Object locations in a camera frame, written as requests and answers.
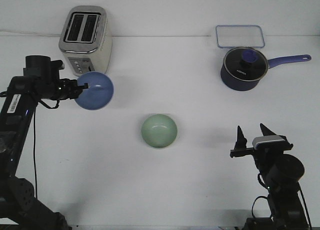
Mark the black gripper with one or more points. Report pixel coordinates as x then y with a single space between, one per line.
47 82
263 158

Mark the blue bowl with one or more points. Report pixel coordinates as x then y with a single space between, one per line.
99 92

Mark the green bowl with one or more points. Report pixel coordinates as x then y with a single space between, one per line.
159 131

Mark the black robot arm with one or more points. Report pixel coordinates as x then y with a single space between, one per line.
17 195
279 173

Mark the silver two-slot toaster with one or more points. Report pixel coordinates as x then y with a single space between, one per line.
86 39

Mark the dark blue saucepan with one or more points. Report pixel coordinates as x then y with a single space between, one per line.
241 85

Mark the glass pot lid blue knob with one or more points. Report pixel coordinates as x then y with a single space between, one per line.
245 63

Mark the clear blue-rimmed container lid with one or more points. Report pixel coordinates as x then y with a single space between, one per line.
230 36

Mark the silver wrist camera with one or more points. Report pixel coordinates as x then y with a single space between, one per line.
267 141
57 65

